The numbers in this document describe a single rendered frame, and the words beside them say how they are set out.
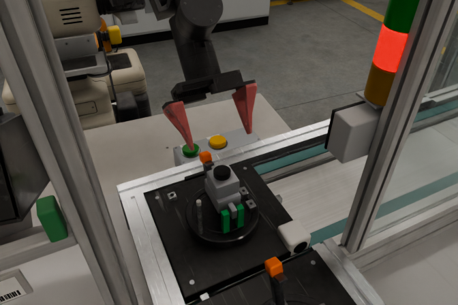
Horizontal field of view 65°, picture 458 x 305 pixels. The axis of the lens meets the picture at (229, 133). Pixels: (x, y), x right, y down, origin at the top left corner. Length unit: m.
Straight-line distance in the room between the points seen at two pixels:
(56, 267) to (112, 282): 0.51
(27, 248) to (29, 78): 0.13
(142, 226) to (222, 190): 0.20
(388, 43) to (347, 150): 0.15
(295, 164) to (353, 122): 0.38
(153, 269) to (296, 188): 0.37
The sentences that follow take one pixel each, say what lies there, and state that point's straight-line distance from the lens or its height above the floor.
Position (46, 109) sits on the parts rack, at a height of 1.41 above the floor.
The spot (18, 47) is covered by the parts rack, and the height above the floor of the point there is 1.45.
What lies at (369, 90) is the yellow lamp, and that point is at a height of 1.27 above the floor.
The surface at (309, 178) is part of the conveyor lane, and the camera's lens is 0.88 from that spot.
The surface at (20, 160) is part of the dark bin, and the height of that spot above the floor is 1.33.
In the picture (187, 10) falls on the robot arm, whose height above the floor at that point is 1.36.
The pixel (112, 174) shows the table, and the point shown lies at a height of 0.86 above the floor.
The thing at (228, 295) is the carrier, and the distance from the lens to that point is 0.63.
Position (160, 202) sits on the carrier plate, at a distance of 0.75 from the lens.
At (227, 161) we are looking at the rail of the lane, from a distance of 0.83.
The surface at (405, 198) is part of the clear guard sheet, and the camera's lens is 0.72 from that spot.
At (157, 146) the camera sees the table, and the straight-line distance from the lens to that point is 1.05.
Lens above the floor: 1.53
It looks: 39 degrees down
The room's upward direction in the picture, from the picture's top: straight up
